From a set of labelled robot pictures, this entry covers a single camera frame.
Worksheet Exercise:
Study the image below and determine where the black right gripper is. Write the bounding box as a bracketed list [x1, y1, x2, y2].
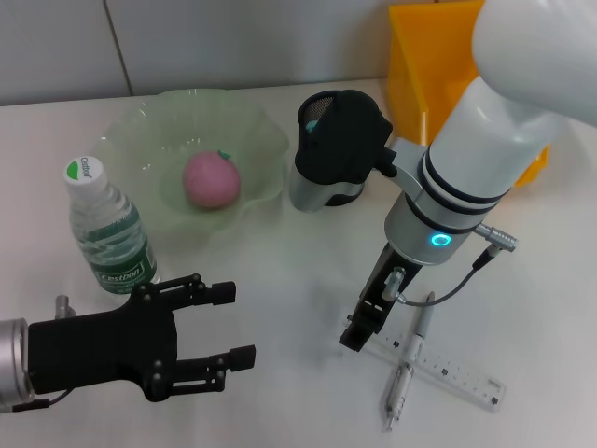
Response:
[339, 241, 422, 353]

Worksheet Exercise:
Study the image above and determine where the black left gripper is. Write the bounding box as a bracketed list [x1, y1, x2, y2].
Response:
[27, 273, 257, 403]

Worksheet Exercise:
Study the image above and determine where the transparent plastic ruler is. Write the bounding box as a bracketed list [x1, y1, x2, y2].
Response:
[344, 315, 507, 413]

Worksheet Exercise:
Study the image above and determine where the pink toy peach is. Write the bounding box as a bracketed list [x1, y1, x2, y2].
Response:
[181, 148, 243, 211]

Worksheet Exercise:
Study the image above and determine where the clear plastic water bottle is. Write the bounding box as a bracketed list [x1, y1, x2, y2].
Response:
[63, 155, 159, 296]

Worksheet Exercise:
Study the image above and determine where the white pen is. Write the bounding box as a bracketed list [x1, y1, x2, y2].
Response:
[382, 291, 437, 433]

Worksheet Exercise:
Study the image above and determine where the green glass fruit plate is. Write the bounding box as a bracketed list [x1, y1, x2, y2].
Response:
[90, 89, 293, 237]

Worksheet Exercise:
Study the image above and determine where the black mesh pen holder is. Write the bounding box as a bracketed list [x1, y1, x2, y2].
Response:
[298, 91, 369, 207]

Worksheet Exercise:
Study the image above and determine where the yellow plastic bin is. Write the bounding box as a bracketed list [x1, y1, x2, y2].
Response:
[388, 2, 552, 189]

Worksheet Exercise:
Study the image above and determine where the right arm cable with plug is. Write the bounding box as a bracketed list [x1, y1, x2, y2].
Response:
[383, 221, 522, 308]

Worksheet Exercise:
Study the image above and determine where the arm cable with plug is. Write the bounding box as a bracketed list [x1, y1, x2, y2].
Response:
[11, 389, 72, 413]
[383, 221, 522, 308]

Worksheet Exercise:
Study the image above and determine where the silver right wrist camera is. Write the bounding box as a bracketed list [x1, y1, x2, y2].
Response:
[288, 89, 398, 215]

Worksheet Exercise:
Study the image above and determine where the left arm cable with plug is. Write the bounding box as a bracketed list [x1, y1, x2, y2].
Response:
[11, 389, 72, 413]

